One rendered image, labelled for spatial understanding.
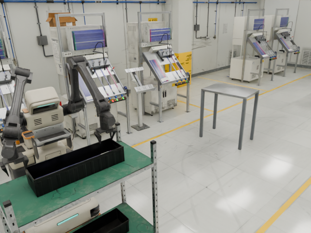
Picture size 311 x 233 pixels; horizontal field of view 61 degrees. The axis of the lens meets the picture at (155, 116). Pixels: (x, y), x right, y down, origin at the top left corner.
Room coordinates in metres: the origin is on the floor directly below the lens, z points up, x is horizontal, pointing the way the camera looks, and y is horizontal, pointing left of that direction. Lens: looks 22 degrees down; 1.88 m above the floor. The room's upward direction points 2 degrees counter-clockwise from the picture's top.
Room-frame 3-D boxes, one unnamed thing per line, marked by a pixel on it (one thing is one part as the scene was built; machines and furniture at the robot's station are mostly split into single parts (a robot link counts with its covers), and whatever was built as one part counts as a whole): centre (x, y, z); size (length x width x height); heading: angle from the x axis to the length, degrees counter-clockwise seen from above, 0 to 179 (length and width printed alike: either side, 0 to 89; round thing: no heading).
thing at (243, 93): (3.73, -1.11, 0.40); 0.70 x 0.45 x 0.80; 47
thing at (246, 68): (7.50, -2.67, 0.95); 1.36 x 0.82 x 1.90; 40
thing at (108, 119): (1.55, 0.31, 1.29); 0.12 x 0.09 x 0.12; 40
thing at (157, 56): (5.06, -0.11, 0.65); 1.01 x 0.73 x 1.29; 40
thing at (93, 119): (4.25, 1.12, 0.31); 0.70 x 0.65 x 0.62; 130
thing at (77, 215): (2.03, 0.98, 0.16); 0.67 x 0.64 x 0.25; 39
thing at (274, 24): (8.43, -3.79, 0.95); 1.36 x 0.82 x 1.90; 40
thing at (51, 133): (1.80, 0.80, 0.99); 0.28 x 0.16 x 0.22; 129
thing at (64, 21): (4.35, 1.28, 1.82); 0.68 x 0.30 x 0.20; 130
